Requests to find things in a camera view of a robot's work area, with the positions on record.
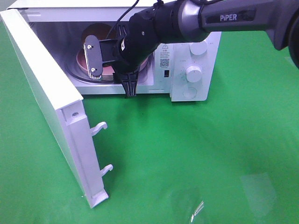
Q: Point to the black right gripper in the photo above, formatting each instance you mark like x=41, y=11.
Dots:
x=111, y=55

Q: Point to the glass microwave turntable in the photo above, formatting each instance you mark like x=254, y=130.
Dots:
x=74, y=70

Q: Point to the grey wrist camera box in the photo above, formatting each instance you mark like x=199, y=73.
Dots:
x=93, y=57

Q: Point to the pink round plate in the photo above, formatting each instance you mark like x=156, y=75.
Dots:
x=108, y=70

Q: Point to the lower white microwave knob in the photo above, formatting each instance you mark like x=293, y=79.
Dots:
x=193, y=74

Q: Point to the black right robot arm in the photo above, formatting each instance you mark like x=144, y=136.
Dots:
x=183, y=21

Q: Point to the white microwave door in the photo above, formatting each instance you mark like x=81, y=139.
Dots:
x=62, y=106

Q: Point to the white microwave oven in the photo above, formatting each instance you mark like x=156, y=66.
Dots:
x=59, y=25

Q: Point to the burger with lettuce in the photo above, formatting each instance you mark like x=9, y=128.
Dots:
x=100, y=30

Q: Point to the upper white microwave knob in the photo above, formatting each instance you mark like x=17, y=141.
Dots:
x=198, y=48

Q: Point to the white microwave knob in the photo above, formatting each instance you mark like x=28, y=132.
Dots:
x=198, y=48
x=193, y=74

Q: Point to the round microwave door button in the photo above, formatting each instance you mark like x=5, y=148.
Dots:
x=190, y=93

